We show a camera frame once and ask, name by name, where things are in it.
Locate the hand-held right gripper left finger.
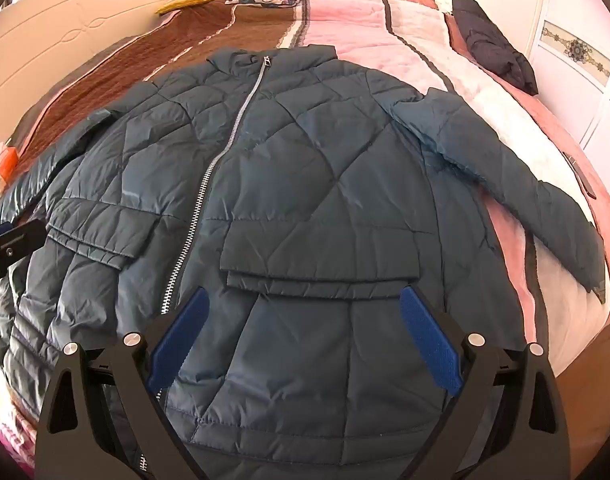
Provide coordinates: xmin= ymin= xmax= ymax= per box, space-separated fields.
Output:
xmin=35 ymin=285 xmax=212 ymax=480

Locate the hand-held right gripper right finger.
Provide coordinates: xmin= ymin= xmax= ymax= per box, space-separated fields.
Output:
xmin=399 ymin=284 xmax=574 ymax=480

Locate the dark teal quilted jacket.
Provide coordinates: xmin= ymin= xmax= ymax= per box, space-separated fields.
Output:
xmin=0 ymin=45 xmax=608 ymax=480

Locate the pink patterned cloth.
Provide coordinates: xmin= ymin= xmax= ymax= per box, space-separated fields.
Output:
xmin=0 ymin=410 xmax=38 ymax=473

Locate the wooden bed frame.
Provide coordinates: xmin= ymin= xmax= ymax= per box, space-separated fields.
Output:
xmin=555 ymin=310 xmax=610 ymax=401

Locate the orange and white object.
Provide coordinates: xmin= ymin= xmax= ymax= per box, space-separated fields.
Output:
xmin=0 ymin=137 xmax=20 ymax=198

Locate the white wardrobe with ornament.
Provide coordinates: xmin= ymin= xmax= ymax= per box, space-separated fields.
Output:
xmin=525 ymin=10 xmax=610 ymax=161

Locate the dark strap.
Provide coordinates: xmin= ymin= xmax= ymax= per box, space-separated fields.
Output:
xmin=565 ymin=152 xmax=600 ymax=201

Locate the dark navy garment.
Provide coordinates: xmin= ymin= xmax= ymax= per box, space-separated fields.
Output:
xmin=451 ymin=0 xmax=540 ymax=96

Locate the pink and brown striped blanket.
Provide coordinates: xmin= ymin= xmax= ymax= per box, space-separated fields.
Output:
xmin=0 ymin=0 xmax=610 ymax=381

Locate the cream bed headboard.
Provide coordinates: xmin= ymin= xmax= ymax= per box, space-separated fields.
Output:
xmin=0 ymin=0 xmax=266 ymax=151

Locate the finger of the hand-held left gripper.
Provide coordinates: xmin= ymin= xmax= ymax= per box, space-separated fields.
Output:
xmin=0 ymin=219 xmax=44 ymax=306

